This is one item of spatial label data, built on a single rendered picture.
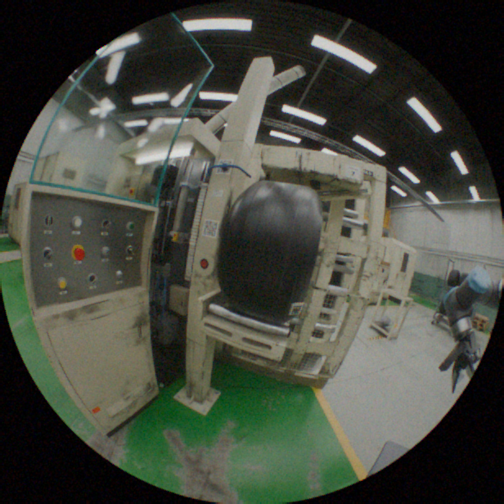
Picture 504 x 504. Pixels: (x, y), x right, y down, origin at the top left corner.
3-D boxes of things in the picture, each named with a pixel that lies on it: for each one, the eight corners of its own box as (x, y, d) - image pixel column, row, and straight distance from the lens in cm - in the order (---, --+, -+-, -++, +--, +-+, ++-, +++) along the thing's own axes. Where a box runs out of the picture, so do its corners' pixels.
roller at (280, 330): (205, 312, 73) (206, 303, 71) (210, 308, 76) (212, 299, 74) (288, 340, 66) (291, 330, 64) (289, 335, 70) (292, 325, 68)
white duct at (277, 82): (187, 136, 152) (294, 63, 188) (195, 142, 160) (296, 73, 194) (193, 142, 142) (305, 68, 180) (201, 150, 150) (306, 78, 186)
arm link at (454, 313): (451, 285, 74) (438, 300, 80) (461, 317, 70) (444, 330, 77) (465, 283, 81) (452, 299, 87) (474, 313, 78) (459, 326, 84)
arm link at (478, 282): (490, 268, 77) (472, 291, 82) (472, 259, 69) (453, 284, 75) (497, 292, 72) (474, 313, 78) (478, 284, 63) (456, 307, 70)
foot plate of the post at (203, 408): (173, 398, 145) (173, 395, 142) (192, 379, 157) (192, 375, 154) (204, 416, 137) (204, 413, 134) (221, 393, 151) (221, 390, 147)
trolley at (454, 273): (462, 341, 570) (485, 264, 561) (429, 323, 597) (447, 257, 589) (466, 337, 636) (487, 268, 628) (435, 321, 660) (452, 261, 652)
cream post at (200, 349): (186, 397, 145) (253, 57, 150) (195, 387, 151) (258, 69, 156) (200, 405, 142) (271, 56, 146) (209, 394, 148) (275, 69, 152)
